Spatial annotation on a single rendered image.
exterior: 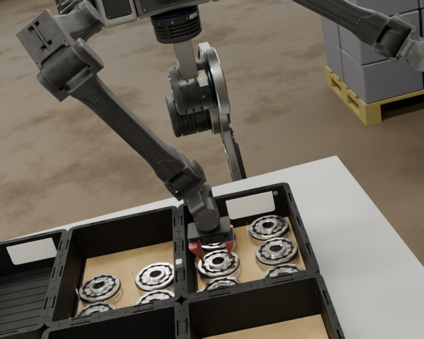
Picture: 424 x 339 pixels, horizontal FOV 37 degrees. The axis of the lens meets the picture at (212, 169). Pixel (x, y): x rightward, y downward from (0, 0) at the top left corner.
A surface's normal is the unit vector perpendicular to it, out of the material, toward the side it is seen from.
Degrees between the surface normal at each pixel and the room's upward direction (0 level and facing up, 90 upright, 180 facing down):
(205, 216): 90
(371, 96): 90
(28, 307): 0
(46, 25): 58
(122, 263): 0
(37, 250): 90
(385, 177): 0
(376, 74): 90
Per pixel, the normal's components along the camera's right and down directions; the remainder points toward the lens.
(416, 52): -0.31, 0.21
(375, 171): -0.20, -0.87
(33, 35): -0.22, -0.04
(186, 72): 0.15, 0.43
